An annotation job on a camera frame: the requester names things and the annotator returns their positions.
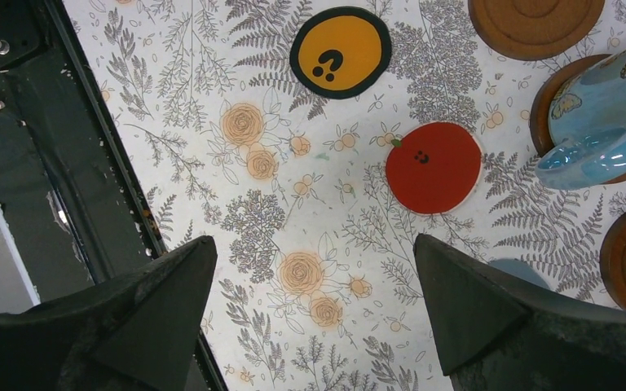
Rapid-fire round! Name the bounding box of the blue mug yellow inside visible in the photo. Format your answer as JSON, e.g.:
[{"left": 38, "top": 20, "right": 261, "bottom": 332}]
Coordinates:
[{"left": 535, "top": 33, "right": 626, "bottom": 191}]

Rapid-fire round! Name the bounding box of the red round coaster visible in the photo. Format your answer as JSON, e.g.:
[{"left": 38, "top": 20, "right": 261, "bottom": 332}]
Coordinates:
[{"left": 385, "top": 122, "right": 482, "bottom": 214}]

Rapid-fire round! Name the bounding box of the blue-grey round coaster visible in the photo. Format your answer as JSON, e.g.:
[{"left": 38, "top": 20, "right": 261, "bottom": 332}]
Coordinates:
[{"left": 488, "top": 258, "right": 550, "bottom": 290}]

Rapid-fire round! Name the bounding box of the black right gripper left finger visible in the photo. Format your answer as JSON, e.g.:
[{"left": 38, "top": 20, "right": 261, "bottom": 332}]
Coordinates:
[{"left": 0, "top": 236, "right": 218, "bottom": 390}]

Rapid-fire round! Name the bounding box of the brown wooden coaster top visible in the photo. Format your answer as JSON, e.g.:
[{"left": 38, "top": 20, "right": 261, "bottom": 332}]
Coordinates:
[{"left": 468, "top": 0, "right": 605, "bottom": 61}]

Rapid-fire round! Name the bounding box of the yellow black-rimmed coaster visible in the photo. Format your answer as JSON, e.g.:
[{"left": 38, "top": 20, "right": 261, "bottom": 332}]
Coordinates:
[{"left": 289, "top": 7, "right": 392, "bottom": 99}]

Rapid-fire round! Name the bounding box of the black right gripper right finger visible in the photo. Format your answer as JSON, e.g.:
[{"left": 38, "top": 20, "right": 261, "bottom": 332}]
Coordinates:
[{"left": 413, "top": 234, "right": 626, "bottom": 390}]

